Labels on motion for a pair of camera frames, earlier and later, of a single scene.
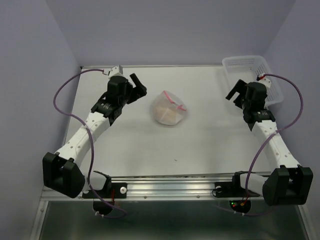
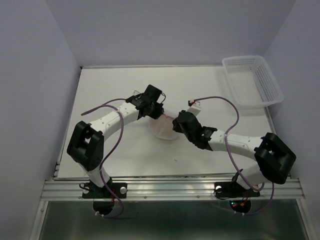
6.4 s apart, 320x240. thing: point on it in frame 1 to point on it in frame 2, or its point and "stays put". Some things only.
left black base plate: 112,190 stays put
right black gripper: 241,87 to 176,127
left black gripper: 138,91 to 159,111
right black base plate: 231,189 stays put
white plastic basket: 247,68 stays put
